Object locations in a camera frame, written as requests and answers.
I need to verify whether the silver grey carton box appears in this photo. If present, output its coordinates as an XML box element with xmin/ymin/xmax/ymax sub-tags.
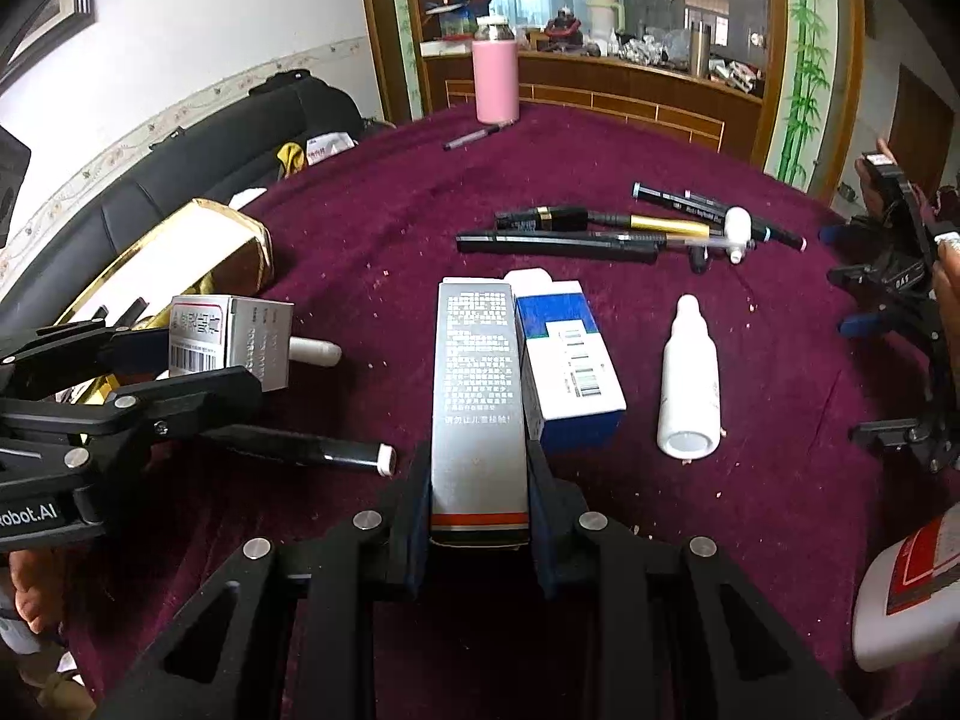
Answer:
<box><xmin>430</xmin><ymin>278</ymin><xmax>529</xmax><ymax>546</ymax></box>

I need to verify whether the black marker pen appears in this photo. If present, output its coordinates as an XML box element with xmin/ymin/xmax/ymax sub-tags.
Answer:
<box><xmin>202</xmin><ymin>424</ymin><xmax>397</xmax><ymax>478</ymax></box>

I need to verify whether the blue white medicine box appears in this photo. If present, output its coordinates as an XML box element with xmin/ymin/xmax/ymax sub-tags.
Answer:
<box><xmin>505</xmin><ymin>268</ymin><xmax>626</xmax><ymax>455</ymax></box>

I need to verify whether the small white barcode box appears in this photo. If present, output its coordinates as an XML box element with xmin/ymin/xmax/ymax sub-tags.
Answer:
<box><xmin>167</xmin><ymin>294</ymin><xmax>293</xmax><ymax>392</ymax></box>

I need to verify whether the white dropper bottle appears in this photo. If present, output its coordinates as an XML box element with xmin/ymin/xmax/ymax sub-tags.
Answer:
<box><xmin>658</xmin><ymin>294</ymin><xmax>721</xmax><ymax>461</ymax></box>

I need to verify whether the white pill bottle red label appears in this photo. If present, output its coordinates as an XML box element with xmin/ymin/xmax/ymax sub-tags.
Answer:
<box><xmin>288</xmin><ymin>337</ymin><xmax>342</xmax><ymax>367</ymax></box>

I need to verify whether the operator left hand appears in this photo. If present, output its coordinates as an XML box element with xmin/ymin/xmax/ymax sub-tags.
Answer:
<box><xmin>8</xmin><ymin>548</ymin><xmax>67</xmax><ymax>634</ymax></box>

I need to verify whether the gold white open box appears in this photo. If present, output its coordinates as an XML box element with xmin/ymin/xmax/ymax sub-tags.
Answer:
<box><xmin>59</xmin><ymin>199</ymin><xmax>274</xmax><ymax>379</ymax></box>

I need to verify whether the long black flat pen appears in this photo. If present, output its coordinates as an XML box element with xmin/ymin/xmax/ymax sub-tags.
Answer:
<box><xmin>455</xmin><ymin>231</ymin><xmax>661</xmax><ymax>263</ymax></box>

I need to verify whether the yellow black pen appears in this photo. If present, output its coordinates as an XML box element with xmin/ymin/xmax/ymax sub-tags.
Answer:
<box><xmin>494</xmin><ymin>206</ymin><xmax>715</xmax><ymax>238</ymax></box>

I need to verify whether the black leather sofa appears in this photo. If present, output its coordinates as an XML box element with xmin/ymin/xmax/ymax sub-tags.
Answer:
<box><xmin>2</xmin><ymin>68</ymin><xmax>386</xmax><ymax>335</ymax></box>

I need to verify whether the yellow cloth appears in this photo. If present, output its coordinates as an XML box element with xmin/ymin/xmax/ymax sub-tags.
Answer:
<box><xmin>277</xmin><ymin>142</ymin><xmax>309</xmax><ymax>179</ymax></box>

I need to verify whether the small white bottle on pens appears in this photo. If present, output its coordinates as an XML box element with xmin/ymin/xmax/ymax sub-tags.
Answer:
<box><xmin>724</xmin><ymin>206</ymin><xmax>754</xmax><ymax>265</ymax></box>

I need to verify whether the large white liquor bottle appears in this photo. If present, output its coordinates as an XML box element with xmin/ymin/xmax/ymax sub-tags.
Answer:
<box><xmin>853</xmin><ymin>504</ymin><xmax>960</xmax><ymax>671</ymax></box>

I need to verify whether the small pen near thermos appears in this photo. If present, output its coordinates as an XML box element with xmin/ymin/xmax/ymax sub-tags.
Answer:
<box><xmin>443</xmin><ymin>124</ymin><xmax>505</xmax><ymax>151</ymax></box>

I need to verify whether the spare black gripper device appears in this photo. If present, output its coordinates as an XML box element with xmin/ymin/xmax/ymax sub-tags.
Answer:
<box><xmin>818</xmin><ymin>151</ymin><xmax>958</xmax><ymax>472</ymax></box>

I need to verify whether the pink thermos bottle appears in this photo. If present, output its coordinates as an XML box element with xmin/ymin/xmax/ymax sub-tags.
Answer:
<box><xmin>472</xmin><ymin>15</ymin><xmax>519</xmax><ymax>125</ymax></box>

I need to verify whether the woman in maroon jacket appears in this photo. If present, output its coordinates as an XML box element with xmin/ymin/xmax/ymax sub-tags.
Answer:
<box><xmin>854</xmin><ymin>136</ymin><xmax>960</xmax><ymax>361</ymax></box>

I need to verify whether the wooden mirror cabinet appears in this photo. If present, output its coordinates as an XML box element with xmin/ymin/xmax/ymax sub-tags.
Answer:
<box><xmin>363</xmin><ymin>0</ymin><xmax>864</xmax><ymax>200</ymax></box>

